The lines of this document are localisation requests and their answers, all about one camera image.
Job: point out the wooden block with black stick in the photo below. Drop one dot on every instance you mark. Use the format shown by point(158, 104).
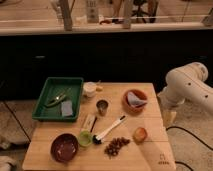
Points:
point(89, 122)

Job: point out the pile of brown nuts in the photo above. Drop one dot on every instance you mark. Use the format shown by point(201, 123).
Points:
point(113, 148)

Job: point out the terracotta bowl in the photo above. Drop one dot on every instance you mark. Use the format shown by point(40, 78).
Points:
point(126, 104)

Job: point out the green scissors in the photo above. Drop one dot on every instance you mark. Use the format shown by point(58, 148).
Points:
point(56, 100)

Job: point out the white plastic cup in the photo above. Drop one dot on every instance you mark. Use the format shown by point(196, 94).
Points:
point(89, 89)

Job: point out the blue-grey cloth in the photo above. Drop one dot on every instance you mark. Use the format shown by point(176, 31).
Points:
point(135, 101)

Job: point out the dark red bowl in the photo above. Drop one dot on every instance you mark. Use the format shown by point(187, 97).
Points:
point(64, 148)

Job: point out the grey sponge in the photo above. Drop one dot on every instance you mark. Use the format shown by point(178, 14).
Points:
point(66, 108)

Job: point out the green plastic tray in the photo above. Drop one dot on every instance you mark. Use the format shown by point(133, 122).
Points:
point(54, 86)

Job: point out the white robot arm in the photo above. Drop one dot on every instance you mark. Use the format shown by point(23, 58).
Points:
point(185, 82)

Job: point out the small green cup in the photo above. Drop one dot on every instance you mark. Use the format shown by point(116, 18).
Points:
point(84, 138)

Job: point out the white handled brush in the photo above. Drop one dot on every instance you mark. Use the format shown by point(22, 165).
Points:
point(97, 139)

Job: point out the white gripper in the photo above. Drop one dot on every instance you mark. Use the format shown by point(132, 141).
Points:
point(169, 117)

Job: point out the orange apple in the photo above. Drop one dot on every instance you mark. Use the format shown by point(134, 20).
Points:
point(140, 134)

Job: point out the small metal cup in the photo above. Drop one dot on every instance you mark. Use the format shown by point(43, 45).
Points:
point(102, 106)

